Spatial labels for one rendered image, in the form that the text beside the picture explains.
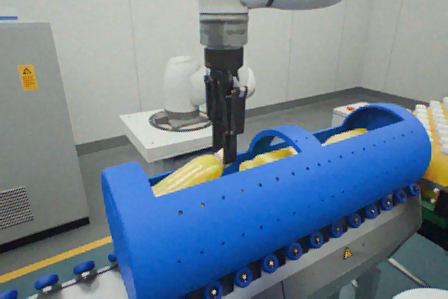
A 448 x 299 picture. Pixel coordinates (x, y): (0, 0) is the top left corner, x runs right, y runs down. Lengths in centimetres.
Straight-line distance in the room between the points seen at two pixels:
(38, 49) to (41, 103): 32
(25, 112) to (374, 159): 187
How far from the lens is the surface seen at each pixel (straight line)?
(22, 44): 205
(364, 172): 80
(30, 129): 215
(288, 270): 81
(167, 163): 125
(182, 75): 121
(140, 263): 53
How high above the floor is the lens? 151
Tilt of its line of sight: 22 degrees down
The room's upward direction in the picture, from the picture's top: straight up
